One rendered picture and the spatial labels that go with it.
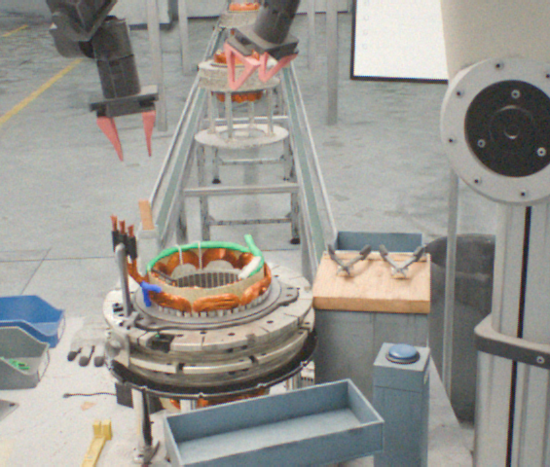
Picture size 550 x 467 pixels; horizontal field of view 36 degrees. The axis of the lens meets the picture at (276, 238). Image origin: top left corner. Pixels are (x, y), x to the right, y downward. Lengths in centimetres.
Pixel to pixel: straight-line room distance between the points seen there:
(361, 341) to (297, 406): 31
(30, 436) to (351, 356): 60
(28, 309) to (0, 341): 17
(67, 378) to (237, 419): 74
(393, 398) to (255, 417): 24
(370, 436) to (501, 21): 50
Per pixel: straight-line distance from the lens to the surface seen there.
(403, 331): 139
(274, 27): 140
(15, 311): 204
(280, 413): 112
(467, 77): 88
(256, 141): 345
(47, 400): 173
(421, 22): 220
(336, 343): 141
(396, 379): 124
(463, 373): 296
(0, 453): 160
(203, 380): 122
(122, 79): 127
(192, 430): 109
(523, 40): 84
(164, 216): 274
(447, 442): 154
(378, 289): 139
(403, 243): 165
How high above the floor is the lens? 163
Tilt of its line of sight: 20 degrees down
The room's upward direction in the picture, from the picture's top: 2 degrees counter-clockwise
